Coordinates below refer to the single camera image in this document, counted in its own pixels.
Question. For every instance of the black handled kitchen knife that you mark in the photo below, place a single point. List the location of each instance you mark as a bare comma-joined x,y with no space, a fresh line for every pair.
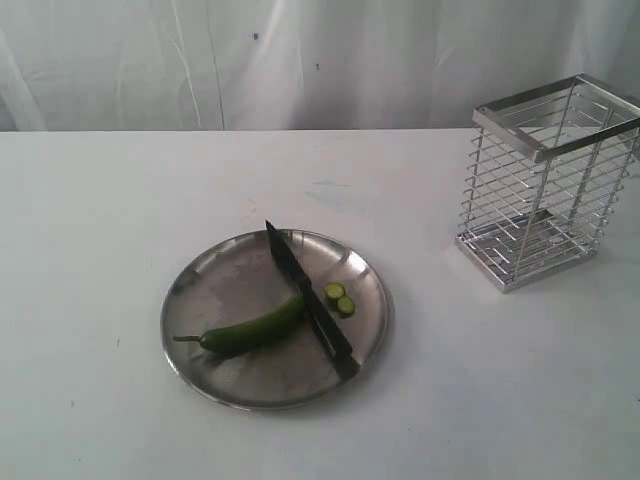
332,339

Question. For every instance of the green cucumber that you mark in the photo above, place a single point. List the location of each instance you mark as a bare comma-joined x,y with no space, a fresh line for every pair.
238,339

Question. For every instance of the round steel plate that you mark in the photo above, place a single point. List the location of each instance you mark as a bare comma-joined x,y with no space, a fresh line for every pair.
237,280

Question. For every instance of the white backdrop curtain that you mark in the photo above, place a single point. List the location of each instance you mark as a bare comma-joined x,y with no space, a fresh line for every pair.
275,65

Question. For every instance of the chrome wire utensil holder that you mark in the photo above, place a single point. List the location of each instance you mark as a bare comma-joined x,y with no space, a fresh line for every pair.
545,173

